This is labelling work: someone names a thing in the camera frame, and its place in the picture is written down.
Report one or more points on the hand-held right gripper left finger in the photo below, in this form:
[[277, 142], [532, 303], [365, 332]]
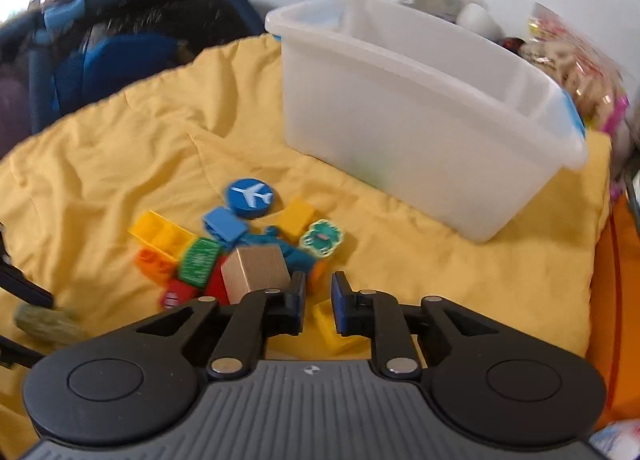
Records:
[[300, 300]]

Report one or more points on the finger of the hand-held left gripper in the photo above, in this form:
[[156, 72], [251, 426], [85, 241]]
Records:
[[15, 352], [25, 287]]

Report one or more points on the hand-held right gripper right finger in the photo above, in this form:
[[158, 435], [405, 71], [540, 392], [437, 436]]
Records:
[[340, 300]]

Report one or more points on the olive green toy figure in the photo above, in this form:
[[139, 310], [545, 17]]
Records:
[[47, 324]]

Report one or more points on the frog printed block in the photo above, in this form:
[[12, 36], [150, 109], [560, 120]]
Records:
[[322, 237]]

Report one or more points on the white plastic storage bin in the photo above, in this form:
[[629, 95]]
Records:
[[400, 129]]

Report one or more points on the teal blue toy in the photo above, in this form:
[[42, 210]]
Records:
[[295, 255]]

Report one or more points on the wooden cube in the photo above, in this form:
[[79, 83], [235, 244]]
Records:
[[252, 272]]

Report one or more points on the light blue building brick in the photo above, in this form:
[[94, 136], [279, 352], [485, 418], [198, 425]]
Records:
[[225, 225]]

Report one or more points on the green printed building brick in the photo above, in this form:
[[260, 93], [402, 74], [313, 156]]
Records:
[[200, 262]]

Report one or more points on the blue airplane disc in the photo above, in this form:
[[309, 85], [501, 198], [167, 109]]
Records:
[[250, 197]]

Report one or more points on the red printed block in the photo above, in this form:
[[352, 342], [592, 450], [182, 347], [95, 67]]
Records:
[[175, 296]]

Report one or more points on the orange building brick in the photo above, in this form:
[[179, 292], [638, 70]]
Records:
[[155, 265]]

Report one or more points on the wide yellow building brick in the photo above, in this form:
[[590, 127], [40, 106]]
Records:
[[160, 235]]

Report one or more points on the yellow blanket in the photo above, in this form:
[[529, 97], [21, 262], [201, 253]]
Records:
[[125, 149]]

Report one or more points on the dark blue mesh stroller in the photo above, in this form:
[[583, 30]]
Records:
[[125, 54]]

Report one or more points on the orange box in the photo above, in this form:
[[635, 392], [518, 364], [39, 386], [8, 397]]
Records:
[[620, 290]]

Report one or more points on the white plastic bottle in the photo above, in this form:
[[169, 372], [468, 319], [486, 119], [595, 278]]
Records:
[[475, 18]]

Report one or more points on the white wet wipes pack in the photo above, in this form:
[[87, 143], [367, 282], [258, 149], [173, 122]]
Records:
[[620, 440]]

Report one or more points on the clear snack bag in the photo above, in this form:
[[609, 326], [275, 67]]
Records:
[[575, 69]]

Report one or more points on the pink packet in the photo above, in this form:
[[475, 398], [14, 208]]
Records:
[[617, 112]]

